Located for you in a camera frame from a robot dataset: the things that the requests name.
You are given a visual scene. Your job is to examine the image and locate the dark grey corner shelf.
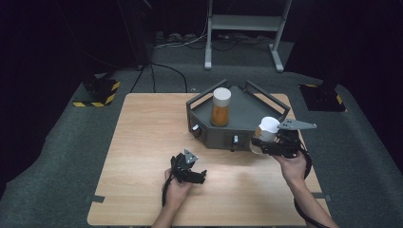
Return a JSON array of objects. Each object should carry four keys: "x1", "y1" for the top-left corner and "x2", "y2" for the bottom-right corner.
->
[{"x1": 185, "y1": 78, "x2": 292, "y2": 153}]

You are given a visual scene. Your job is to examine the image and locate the person's right hand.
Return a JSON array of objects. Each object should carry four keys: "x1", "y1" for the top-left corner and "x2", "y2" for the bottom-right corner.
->
[{"x1": 272, "y1": 150, "x2": 311, "y2": 189}]

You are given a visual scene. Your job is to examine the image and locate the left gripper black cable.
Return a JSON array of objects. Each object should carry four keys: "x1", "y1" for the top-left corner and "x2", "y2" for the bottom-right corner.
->
[{"x1": 161, "y1": 173, "x2": 176, "y2": 209}]

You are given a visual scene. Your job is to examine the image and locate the grey metal stand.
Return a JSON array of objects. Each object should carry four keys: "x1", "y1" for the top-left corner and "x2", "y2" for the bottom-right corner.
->
[{"x1": 203, "y1": 0, "x2": 293, "y2": 73}]

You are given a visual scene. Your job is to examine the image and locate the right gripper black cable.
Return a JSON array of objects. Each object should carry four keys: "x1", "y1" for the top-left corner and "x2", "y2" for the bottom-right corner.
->
[{"x1": 292, "y1": 139, "x2": 331, "y2": 228}]

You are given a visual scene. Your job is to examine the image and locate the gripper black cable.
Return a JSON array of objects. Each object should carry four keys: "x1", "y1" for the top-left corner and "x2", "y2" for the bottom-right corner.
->
[
  {"x1": 292, "y1": 139, "x2": 331, "y2": 228},
  {"x1": 161, "y1": 173, "x2": 176, "y2": 209}
]

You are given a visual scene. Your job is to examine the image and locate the black floor cable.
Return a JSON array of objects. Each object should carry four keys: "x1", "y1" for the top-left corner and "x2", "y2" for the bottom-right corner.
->
[{"x1": 150, "y1": 62, "x2": 189, "y2": 94}]

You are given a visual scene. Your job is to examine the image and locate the amber bottle with white cap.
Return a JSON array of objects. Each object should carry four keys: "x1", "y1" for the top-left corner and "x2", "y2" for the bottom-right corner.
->
[{"x1": 210, "y1": 86, "x2": 233, "y2": 128}]

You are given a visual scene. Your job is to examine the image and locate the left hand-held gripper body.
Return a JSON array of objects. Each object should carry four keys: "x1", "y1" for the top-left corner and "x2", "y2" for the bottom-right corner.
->
[{"x1": 169, "y1": 148, "x2": 201, "y2": 185}]

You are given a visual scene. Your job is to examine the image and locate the person's left hand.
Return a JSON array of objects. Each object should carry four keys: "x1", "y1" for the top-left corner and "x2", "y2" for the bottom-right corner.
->
[{"x1": 162, "y1": 167, "x2": 195, "y2": 209}]

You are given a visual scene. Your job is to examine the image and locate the black yellow striped stand base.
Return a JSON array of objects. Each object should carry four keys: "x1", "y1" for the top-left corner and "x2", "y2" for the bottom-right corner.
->
[
  {"x1": 297, "y1": 83, "x2": 347, "y2": 113},
  {"x1": 72, "y1": 73, "x2": 122, "y2": 108}
]

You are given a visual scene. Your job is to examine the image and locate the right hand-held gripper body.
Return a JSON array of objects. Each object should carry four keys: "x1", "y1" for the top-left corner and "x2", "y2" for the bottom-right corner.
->
[{"x1": 265, "y1": 118, "x2": 318, "y2": 160}]

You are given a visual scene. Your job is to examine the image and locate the bundle of floor cables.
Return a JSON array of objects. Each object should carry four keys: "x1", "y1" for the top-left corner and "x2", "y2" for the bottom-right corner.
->
[{"x1": 153, "y1": 30, "x2": 274, "y2": 52}]

